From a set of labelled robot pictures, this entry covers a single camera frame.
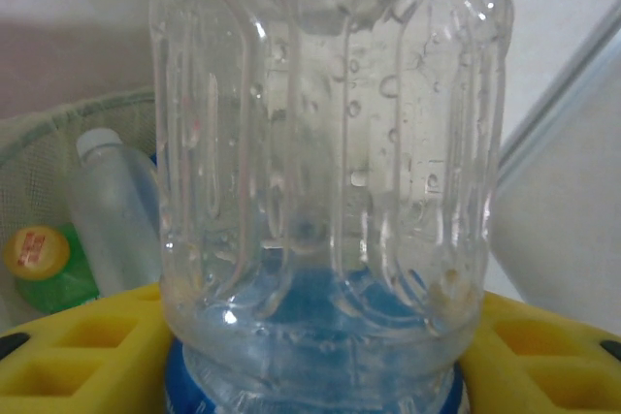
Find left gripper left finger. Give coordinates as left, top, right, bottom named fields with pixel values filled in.
left=0, top=282, right=170, bottom=414

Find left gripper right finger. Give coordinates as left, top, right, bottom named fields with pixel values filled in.
left=458, top=290, right=621, bottom=414

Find green plastic Sprite bottle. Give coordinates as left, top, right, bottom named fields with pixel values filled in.
left=2, top=223, right=101, bottom=314

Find large clear white-capped bottle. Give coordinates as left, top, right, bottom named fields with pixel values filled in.
left=67, top=127, right=164, bottom=297

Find crushed clear blue label bottle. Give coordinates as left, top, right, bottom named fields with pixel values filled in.
left=147, top=0, right=516, bottom=414

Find grey bin with green liner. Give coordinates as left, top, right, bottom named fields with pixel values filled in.
left=0, top=86, right=164, bottom=319

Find aluminium frame post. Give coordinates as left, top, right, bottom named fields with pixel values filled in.
left=498, top=6, right=621, bottom=182

